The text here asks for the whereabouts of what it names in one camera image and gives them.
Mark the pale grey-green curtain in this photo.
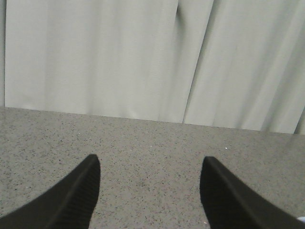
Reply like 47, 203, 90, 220
0, 0, 305, 134

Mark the light blue slipper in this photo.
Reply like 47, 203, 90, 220
297, 217, 305, 222

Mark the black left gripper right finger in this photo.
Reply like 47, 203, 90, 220
200, 156, 305, 229

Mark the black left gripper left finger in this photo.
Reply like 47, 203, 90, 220
0, 154, 101, 229

